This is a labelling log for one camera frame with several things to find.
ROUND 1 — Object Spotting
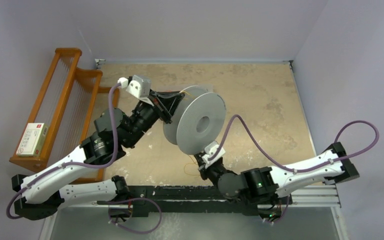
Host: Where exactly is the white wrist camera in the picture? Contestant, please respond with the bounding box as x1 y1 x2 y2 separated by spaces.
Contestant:
117 75 154 106
201 141 226 169

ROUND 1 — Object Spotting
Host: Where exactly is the white red cardboard box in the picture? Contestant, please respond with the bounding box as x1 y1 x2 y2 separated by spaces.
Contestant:
15 122 48 157

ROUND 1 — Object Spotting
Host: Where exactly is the clear plastic compartment tray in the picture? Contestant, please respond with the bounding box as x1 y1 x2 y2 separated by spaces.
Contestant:
201 84 214 92

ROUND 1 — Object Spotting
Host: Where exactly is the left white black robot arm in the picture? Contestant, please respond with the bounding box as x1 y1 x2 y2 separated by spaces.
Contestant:
6 90 185 221

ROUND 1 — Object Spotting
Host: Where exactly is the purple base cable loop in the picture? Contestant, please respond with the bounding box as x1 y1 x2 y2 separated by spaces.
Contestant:
107 194 165 234

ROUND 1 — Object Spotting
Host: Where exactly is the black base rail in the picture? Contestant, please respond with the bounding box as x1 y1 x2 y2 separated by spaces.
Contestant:
110 185 293 217

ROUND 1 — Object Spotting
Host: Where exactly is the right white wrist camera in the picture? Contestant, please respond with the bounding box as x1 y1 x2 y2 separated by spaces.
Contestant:
201 141 226 169

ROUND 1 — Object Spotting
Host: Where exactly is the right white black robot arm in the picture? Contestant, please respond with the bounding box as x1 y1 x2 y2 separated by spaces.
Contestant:
194 142 360 205

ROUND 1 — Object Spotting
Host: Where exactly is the grey cable spool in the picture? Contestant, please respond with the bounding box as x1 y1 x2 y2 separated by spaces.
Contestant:
163 85 227 155

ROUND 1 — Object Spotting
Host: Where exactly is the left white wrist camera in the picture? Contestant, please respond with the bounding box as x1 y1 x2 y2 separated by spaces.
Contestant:
117 75 154 106

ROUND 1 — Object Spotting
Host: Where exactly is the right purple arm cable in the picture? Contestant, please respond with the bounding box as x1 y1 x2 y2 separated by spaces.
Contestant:
208 114 380 174

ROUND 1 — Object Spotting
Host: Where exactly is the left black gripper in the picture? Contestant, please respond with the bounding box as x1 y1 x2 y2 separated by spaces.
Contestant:
123 87 183 148

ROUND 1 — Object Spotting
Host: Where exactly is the orange wooden rack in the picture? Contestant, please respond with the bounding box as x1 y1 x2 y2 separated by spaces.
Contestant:
9 47 110 173

